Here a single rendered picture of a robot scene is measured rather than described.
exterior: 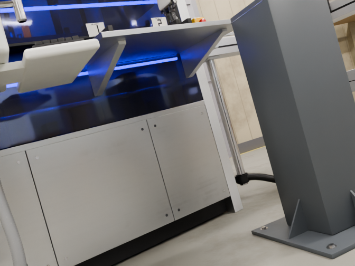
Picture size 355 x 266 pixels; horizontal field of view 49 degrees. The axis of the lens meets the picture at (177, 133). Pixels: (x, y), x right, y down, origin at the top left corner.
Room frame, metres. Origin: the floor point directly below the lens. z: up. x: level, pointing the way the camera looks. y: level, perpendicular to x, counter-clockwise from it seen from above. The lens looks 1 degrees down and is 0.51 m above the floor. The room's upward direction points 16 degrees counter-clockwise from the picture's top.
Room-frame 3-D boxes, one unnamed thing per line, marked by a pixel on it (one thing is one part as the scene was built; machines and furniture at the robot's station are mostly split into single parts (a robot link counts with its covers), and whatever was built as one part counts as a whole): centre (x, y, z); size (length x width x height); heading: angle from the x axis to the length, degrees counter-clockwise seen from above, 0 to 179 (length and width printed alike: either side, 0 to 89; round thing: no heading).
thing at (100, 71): (1.53, 0.20, 0.80); 0.34 x 0.03 x 0.13; 33
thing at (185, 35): (1.68, -0.01, 0.87); 0.70 x 0.48 x 0.02; 123
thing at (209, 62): (2.26, -0.30, 0.46); 0.09 x 0.09 x 0.77; 33
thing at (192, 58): (1.81, -0.22, 0.80); 0.34 x 0.03 x 0.13; 33
